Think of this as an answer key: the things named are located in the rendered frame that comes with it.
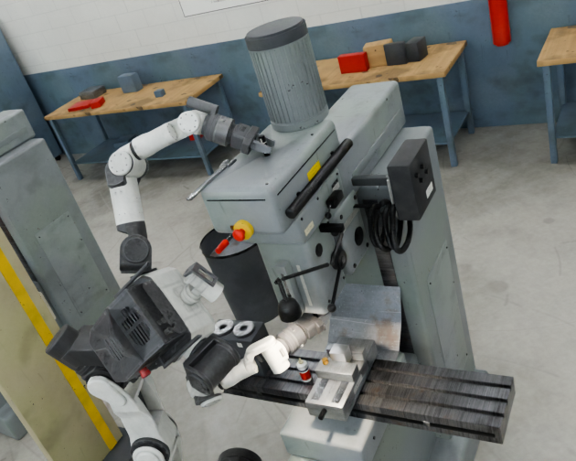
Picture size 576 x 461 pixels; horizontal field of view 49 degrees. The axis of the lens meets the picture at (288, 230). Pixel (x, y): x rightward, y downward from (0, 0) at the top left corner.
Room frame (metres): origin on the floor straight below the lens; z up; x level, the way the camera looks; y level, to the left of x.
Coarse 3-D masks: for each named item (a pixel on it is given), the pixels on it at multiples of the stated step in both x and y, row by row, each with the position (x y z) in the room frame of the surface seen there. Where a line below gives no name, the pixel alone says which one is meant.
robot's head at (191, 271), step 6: (192, 264) 1.69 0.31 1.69; (198, 264) 1.68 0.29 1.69; (186, 270) 1.71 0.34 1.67; (192, 270) 1.65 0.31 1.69; (204, 270) 1.67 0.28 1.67; (186, 276) 1.68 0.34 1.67; (192, 276) 1.66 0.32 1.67; (198, 276) 1.65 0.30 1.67; (204, 276) 1.65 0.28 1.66; (210, 276) 1.67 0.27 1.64; (216, 276) 1.67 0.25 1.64; (186, 282) 1.66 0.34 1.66; (210, 282) 1.65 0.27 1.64; (216, 282) 1.66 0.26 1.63
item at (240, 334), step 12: (216, 324) 2.16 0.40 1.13; (228, 324) 2.13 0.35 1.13; (240, 324) 2.10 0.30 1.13; (252, 324) 2.08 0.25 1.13; (216, 336) 2.10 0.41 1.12; (228, 336) 2.07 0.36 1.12; (240, 336) 2.03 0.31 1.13; (252, 336) 2.02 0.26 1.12; (264, 336) 2.06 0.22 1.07; (240, 348) 2.02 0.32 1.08; (264, 360) 2.02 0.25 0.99; (264, 372) 1.99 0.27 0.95
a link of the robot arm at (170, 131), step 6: (174, 120) 1.98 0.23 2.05; (162, 126) 1.94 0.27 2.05; (168, 126) 1.94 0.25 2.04; (174, 126) 1.97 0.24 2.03; (162, 132) 1.92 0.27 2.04; (168, 132) 1.92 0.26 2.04; (174, 132) 1.96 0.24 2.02; (180, 132) 1.96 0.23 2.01; (168, 138) 1.92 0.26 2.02; (174, 138) 1.93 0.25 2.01; (180, 138) 1.95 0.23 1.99
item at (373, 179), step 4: (356, 176) 2.03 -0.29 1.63; (360, 176) 2.02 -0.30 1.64; (364, 176) 2.01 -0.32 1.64; (368, 176) 2.00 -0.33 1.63; (372, 176) 1.99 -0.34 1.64; (376, 176) 1.98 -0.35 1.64; (380, 176) 1.97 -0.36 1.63; (384, 176) 1.96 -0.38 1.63; (352, 180) 2.02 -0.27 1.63; (356, 180) 2.01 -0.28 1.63; (360, 180) 2.00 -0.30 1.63; (364, 180) 1.99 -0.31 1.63; (368, 180) 1.98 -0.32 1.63; (372, 180) 1.98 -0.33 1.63; (376, 180) 1.97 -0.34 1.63; (380, 180) 1.96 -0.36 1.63; (384, 180) 1.95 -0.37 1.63; (352, 184) 2.02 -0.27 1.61; (356, 184) 2.01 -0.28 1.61; (360, 184) 2.00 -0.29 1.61; (364, 184) 2.00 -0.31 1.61; (368, 184) 1.99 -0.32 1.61; (372, 184) 1.98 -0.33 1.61; (376, 184) 1.97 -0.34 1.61; (380, 184) 1.96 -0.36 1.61; (384, 184) 1.95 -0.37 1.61
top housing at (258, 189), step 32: (320, 128) 1.93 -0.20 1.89; (256, 160) 1.84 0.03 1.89; (288, 160) 1.76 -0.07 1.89; (320, 160) 1.85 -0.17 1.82; (224, 192) 1.70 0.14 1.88; (256, 192) 1.64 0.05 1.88; (288, 192) 1.67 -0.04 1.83; (224, 224) 1.72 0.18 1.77; (256, 224) 1.65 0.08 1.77; (288, 224) 1.63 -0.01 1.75
